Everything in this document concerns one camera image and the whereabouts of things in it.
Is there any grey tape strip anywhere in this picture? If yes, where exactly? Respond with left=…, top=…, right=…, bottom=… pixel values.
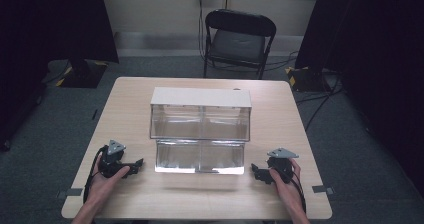
left=55, top=187, right=84, bottom=200
left=311, top=184, right=336, bottom=196

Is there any black wall cable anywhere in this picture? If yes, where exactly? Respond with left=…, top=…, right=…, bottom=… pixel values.
left=197, top=0, right=208, bottom=62

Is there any black folding chair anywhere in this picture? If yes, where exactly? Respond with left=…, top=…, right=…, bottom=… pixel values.
left=202, top=8, right=278, bottom=81

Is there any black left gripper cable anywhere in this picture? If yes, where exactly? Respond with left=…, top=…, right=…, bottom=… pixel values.
left=82, top=145, right=110, bottom=204

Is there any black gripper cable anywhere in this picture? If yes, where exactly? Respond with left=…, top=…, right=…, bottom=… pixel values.
left=82, top=145, right=110, bottom=204
left=289, top=172, right=308, bottom=215

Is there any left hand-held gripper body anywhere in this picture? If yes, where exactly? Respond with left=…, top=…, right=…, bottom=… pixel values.
left=98, top=139, right=133, bottom=180

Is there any black floor cable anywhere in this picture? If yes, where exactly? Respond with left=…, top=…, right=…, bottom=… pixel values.
left=295, top=73, right=345, bottom=132

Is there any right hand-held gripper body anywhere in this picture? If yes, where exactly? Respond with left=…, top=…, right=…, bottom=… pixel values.
left=266, top=146, right=300, bottom=184

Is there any person's left hand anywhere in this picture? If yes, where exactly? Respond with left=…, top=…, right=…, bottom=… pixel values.
left=85, top=157, right=131, bottom=206

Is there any black stand base yellow tape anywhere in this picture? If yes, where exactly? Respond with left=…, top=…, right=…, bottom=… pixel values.
left=284, top=65, right=332, bottom=94
left=54, top=58, right=110, bottom=89

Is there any person's right hand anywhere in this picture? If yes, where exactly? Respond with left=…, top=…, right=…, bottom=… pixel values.
left=268, top=157, right=303, bottom=208

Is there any clear plastic drawer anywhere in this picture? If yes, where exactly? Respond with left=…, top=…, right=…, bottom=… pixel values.
left=153, top=138, right=246, bottom=176

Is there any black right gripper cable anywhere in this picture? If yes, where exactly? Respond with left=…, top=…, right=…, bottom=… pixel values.
left=289, top=172, right=308, bottom=215

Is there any clear drawer cabinet white top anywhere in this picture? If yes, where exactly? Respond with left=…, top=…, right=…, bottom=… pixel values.
left=149, top=86, right=253, bottom=143

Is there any black curtain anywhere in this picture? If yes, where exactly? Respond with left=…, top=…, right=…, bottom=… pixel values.
left=294, top=0, right=424, bottom=198
left=0, top=0, right=120, bottom=153

